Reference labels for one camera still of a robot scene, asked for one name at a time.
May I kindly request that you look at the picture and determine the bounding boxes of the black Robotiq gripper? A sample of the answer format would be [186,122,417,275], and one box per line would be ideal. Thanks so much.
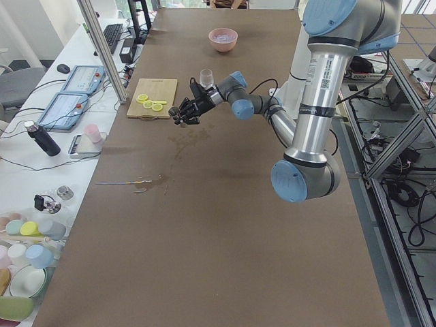
[174,91,221,125]

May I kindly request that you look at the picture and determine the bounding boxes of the steel double jigger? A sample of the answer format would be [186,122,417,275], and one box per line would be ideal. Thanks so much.
[168,106,186,127]

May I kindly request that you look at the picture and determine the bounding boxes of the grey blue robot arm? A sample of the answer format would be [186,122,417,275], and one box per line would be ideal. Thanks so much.
[170,1,402,202]

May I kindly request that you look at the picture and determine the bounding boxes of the clear wine glass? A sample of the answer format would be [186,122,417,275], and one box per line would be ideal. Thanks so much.
[200,69,215,89]

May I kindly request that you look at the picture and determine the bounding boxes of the clear ice cubes pile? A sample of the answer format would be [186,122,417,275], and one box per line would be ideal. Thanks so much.
[212,33,235,44]

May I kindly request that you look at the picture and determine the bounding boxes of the lower lemon slice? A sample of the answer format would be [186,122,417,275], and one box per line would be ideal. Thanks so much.
[151,103,164,112]

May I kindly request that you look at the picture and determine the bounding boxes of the lemon slice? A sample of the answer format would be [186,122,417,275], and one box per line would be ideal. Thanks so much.
[151,103,164,112]
[142,100,153,109]
[136,93,149,104]

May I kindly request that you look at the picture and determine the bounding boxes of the bamboo cutting board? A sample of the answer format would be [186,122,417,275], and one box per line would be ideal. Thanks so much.
[127,78,178,119]

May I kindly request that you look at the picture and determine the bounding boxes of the middle lemon slice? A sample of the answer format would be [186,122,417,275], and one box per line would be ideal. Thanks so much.
[142,100,153,109]

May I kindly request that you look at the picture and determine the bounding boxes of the upper lemon slice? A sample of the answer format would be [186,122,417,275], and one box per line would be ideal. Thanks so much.
[136,93,149,104]

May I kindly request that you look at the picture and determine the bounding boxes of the pink bowl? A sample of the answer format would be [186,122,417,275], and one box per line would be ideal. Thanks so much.
[208,28,238,52]

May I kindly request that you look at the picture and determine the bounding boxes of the black power adapter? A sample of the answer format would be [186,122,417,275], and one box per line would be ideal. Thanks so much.
[119,38,137,64]

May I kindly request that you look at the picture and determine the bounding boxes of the pink cup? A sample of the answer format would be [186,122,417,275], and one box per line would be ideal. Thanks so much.
[84,124,102,143]

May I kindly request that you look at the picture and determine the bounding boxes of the upper teach pendant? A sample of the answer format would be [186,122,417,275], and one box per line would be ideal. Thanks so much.
[61,65,105,95]

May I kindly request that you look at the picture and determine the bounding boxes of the teach pendant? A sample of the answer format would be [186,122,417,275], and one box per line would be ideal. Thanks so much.
[61,65,105,95]
[37,92,89,132]

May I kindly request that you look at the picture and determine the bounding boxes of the black keyboard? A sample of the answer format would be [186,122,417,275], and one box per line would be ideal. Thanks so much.
[103,23,123,54]

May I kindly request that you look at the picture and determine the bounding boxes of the lower teach pendant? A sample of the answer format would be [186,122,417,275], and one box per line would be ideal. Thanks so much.
[37,92,89,132]

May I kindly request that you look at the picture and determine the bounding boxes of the black computer mouse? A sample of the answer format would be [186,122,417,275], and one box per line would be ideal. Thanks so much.
[57,64,70,74]

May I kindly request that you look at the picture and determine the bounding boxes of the black water bottle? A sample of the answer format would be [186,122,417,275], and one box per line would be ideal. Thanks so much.
[24,120,61,157]

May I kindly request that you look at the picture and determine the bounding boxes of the grey office chair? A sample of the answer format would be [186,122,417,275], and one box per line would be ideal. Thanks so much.
[1,65,46,120]

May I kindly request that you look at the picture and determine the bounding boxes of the grey cup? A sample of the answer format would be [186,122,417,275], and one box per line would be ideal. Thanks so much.
[38,219,67,241]

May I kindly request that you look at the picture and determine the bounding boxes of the yellow cup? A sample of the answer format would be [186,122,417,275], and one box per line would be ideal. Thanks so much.
[20,221,42,236]

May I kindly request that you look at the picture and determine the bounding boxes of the light blue cup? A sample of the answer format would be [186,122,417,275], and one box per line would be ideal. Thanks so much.
[25,245,55,269]

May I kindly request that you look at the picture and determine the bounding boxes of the mint green cup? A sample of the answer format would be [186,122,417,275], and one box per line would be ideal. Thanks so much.
[5,219,25,236]

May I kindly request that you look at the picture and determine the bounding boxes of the white cup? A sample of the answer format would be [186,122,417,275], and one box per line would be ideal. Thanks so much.
[7,243,29,267]

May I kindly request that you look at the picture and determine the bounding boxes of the white green-rimmed plate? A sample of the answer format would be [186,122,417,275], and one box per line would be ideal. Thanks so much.
[10,265,47,298]

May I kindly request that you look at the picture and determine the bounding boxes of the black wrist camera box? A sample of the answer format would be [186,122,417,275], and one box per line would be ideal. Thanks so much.
[189,77,207,99]

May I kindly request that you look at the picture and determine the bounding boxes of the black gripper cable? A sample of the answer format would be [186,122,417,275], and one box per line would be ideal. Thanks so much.
[248,78,280,103]

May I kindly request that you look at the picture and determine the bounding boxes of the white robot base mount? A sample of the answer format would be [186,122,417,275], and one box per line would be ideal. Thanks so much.
[275,24,311,108]

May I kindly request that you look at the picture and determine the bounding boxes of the aluminium frame post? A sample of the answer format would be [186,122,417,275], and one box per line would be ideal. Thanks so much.
[77,0,127,104]

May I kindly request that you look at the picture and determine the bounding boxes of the aluminium frame truss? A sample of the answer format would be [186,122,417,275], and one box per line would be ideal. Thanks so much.
[334,44,435,326]

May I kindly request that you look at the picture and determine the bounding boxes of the black floor cables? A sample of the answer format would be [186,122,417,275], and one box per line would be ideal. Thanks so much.
[350,102,436,246]

